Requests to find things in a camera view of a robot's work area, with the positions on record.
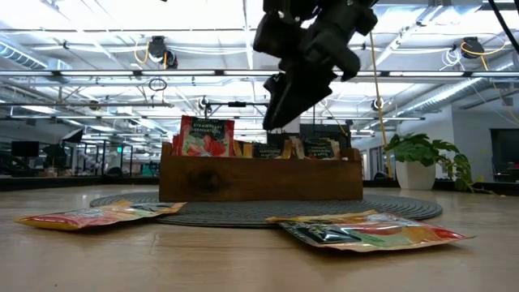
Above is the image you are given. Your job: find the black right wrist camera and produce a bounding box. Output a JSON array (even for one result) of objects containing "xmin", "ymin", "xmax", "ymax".
[{"xmin": 252, "ymin": 11, "xmax": 304, "ymax": 58}]

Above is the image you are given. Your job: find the black cabinet box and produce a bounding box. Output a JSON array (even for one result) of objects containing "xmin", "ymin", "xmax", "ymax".
[{"xmin": 266, "ymin": 131, "xmax": 295, "ymax": 147}]

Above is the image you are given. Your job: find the yellow hanging strap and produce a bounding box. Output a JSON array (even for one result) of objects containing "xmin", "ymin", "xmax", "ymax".
[{"xmin": 367, "ymin": 31, "xmax": 393, "ymax": 178}]

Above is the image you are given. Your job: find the black table edge frame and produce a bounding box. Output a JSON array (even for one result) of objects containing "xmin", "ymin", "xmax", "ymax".
[{"xmin": 0, "ymin": 176, "xmax": 519, "ymax": 195}]

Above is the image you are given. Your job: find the black ceiling cable reel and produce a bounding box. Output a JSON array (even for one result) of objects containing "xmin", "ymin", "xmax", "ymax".
[
  {"xmin": 461, "ymin": 36, "xmax": 487, "ymax": 60},
  {"xmin": 147, "ymin": 35, "xmax": 168, "ymax": 59}
]

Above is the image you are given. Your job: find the black background rig frame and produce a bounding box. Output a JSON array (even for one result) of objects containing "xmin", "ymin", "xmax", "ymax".
[{"xmin": 204, "ymin": 101, "xmax": 270, "ymax": 122}]

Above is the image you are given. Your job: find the wooden three-compartment tea box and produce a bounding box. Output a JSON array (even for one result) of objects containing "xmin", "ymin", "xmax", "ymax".
[{"xmin": 158, "ymin": 140, "xmax": 364, "ymax": 203}]

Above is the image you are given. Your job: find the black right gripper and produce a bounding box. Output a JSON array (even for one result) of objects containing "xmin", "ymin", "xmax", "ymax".
[{"xmin": 262, "ymin": 19, "xmax": 362, "ymax": 131}]

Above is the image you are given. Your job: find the black desk monitor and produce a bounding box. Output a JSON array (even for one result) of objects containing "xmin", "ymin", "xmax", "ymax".
[{"xmin": 11, "ymin": 140, "xmax": 41, "ymax": 158}]

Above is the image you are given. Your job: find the white square column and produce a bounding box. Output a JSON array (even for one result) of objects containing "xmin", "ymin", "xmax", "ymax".
[{"xmin": 281, "ymin": 115, "xmax": 302, "ymax": 135}]

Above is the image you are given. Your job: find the silver ventilation duct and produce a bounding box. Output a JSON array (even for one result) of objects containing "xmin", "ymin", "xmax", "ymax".
[{"xmin": 397, "ymin": 76, "xmax": 495, "ymax": 118}]

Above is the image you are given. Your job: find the green plant in white pot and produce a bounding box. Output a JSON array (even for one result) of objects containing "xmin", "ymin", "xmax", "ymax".
[{"xmin": 383, "ymin": 132, "xmax": 475, "ymax": 192}]

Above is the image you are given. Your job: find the large black monitor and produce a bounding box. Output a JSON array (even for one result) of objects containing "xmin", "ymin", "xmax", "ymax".
[{"xmin": 298, "ymin": 123, "xmax": 352, "ymax": 141}]

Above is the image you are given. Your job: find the black hanging cable loop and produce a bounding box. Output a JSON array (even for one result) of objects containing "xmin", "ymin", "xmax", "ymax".
[{"xmin": 148, "ymin": 77, "xmax": 168, "ymax": 93}]

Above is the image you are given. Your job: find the brown vanilla tea packet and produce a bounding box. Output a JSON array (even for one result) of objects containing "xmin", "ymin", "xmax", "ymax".
[
  {"xmin": 302, "ymin": 137, "xmax": 342, "ymax": 161},
  {"xmin": 292, "ymin": 136, "xmax": 307, "ymax": 160}
]

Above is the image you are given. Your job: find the thin black diagonal cable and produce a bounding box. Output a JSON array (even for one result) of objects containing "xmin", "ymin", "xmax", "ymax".
[{"xmin": 487, "ymin": 0, "xmax": 519, "ymax": 44}]

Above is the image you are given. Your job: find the grey round woven placemat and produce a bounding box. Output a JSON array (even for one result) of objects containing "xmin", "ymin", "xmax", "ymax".
[{"xmin": 88, "ymin": 191, "xmax": 444, "ymax": 229}]

